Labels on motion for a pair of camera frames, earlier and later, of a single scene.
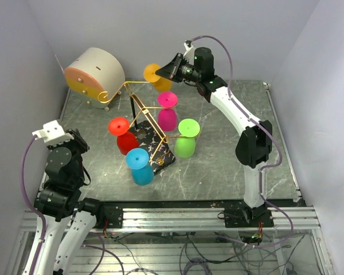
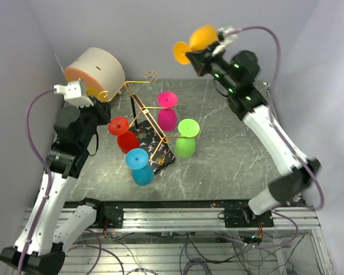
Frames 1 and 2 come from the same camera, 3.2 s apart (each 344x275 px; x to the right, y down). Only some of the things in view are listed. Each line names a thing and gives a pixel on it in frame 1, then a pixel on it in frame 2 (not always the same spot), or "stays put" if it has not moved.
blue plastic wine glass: x=137 y=160 stays put
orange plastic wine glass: x=160 y=84 to x=200 y=38
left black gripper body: x=77 y=145 to x=93 y=116
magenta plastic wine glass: x=167 y=117 stays put
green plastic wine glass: x=184 y=146 stays put
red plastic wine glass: x=126 y=140 stays put
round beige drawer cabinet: x=96 y=77 stays put
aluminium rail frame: x=196 y=220 stays put
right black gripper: x=171 y=71 to x=199 y=59
